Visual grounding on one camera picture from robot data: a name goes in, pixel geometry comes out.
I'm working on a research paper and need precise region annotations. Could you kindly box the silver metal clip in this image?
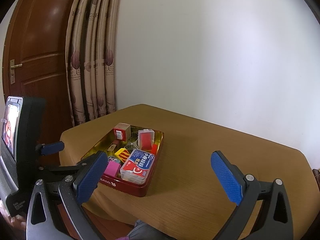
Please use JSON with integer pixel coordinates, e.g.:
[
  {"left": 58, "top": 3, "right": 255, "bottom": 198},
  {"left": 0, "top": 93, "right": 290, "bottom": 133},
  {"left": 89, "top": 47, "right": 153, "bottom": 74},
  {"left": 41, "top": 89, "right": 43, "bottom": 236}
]
[{"left": 125, "top": 136, "right": 140, "bottom": 150}]

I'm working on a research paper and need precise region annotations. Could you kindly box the brown wooden door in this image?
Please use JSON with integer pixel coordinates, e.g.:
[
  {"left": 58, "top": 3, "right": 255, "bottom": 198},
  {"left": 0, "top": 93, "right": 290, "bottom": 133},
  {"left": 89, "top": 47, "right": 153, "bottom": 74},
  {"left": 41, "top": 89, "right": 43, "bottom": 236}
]
[{"left": 1, "top": 0, "right": 84, "bottom": 170}]

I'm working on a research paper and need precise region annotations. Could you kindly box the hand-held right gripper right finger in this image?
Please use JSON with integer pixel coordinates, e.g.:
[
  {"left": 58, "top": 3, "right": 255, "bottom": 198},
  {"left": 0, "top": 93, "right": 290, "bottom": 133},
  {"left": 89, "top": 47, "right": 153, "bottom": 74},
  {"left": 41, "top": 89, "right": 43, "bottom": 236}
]
[{"left": 211, "top": 151, "right": 294, "bottom": 240}]

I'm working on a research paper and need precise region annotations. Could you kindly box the clear plastic box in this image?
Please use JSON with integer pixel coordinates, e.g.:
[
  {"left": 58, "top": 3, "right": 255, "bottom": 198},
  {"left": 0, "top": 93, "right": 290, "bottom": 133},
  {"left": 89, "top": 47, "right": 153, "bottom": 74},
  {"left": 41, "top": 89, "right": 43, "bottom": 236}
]
[{"left": 120, "top": 149, "right": 155, "bottom": 184}]

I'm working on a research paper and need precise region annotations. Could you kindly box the grey-blue cloth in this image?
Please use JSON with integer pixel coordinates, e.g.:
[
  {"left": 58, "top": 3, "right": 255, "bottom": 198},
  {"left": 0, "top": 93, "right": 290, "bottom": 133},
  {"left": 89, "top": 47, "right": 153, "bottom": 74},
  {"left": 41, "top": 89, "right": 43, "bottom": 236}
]
[{"left": 126, "top": 219, "right": 163, "bottom": 240}]

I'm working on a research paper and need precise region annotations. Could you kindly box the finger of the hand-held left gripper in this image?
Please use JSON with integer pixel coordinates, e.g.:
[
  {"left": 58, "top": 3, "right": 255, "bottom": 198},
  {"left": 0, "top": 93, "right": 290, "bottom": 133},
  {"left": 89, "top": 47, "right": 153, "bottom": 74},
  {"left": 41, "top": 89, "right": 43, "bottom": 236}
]
[
  {"left": 35, "top": 141, "right": 65, "bottom": 157},
  {"left": 37, "top": 161, "right": 87, "bottom": 180}
]

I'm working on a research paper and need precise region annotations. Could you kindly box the beige curtain with leaf print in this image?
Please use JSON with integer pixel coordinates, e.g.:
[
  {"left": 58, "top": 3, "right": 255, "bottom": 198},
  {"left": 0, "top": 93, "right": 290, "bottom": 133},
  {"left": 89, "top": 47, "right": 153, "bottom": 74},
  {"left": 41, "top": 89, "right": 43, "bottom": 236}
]
[{"left": 64, "top": 0, "right": 123, "bottom": 127}]

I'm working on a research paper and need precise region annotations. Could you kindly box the small yellow box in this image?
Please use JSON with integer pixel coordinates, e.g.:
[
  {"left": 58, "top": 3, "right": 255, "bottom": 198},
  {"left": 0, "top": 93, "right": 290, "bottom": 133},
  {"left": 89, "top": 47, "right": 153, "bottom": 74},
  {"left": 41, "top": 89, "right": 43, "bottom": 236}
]
[{"left": 114, "top": 148, "right": 132, "bottom": 165}]

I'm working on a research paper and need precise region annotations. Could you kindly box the clear box with pink insert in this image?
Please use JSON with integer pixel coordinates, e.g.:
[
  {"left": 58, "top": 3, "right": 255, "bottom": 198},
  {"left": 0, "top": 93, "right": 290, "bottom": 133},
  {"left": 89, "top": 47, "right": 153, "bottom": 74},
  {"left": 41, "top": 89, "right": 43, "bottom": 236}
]
[{"left": 138, "top": 129, "right": 155, "bottom": 151}]

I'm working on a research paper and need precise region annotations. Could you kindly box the red cardboard box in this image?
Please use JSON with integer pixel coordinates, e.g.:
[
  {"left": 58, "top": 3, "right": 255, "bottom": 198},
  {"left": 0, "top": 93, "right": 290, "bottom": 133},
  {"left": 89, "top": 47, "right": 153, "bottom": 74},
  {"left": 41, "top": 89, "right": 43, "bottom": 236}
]
[{"left": 113, "top": 123, "right": 132, "bottom": 140}]

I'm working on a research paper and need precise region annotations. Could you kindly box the red tin box gold inside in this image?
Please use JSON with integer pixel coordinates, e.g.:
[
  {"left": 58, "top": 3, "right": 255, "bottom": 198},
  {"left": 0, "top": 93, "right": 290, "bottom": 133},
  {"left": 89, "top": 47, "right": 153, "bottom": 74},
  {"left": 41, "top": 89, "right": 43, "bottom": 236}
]
[{"left": 80, "top": 124, "right": 165, "bottom": 197}]

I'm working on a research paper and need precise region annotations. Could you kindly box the brass door handle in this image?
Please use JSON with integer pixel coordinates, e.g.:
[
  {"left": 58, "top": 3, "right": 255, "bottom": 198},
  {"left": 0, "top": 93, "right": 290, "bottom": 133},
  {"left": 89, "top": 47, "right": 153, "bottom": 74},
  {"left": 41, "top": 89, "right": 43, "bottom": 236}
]
[{"left": 9, "top": 59, "right": 23, "bottom": 83}]

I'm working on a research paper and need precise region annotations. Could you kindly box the small pink box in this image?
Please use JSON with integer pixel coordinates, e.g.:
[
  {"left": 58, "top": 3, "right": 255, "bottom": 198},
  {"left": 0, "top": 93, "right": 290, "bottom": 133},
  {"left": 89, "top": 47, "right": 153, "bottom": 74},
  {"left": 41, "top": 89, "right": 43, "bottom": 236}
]
[{"left": 104, "top": 160, "right": 122, "bottom": 177}]

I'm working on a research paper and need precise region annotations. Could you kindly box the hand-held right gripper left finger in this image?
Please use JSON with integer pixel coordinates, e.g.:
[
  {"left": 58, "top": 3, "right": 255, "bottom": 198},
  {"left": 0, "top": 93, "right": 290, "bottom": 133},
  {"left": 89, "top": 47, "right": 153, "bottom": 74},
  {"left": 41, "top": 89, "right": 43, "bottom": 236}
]
[{"left": 26, "top": 151, "right": 108, "bottom": 240}]

